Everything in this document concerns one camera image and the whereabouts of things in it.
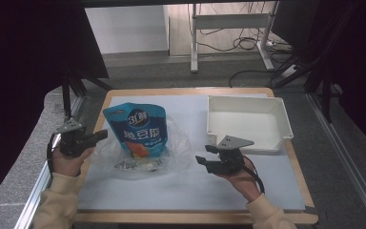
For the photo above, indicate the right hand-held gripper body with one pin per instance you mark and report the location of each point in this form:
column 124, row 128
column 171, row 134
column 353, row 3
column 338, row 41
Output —
column 228, row 159

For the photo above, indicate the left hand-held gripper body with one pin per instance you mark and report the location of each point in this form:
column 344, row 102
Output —
column 73, row 140

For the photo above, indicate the clear plastic bag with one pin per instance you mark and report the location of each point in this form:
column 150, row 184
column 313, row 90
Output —
column 179, row 152

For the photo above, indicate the white plastic tray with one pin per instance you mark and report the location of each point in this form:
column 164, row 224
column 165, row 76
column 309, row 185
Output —
column 251, row 122

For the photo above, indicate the blue snack pouch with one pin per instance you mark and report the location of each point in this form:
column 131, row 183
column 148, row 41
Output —
column 146, row 127

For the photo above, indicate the person's left hand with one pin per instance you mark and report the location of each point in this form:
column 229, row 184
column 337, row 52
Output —
column 66, row 165

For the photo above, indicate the person's right hand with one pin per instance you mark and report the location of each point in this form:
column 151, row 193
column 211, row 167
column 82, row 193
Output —
column 244, row 184

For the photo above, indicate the pale blue table mat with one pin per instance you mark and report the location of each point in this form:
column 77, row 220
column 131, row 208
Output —
column 171, row 191

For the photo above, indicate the black metal stand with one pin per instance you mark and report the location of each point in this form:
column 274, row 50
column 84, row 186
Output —
column 325, row 95
column 66, row 92

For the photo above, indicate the yellow white packet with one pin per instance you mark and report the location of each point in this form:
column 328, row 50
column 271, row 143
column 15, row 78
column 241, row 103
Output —
column 139, row 164

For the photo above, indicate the wooden table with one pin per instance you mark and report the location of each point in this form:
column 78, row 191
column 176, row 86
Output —
column 187, row 217

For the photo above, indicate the black curtain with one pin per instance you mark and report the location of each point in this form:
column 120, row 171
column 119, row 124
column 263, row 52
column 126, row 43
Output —
column 19, row 63
column 355, row 63

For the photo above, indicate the aluminium rail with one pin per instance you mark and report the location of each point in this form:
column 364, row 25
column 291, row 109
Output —
column 346, row 152
column 41, row 184

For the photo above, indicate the white desk frame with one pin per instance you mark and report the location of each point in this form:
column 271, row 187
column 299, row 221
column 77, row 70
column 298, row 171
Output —
column 228, row 20

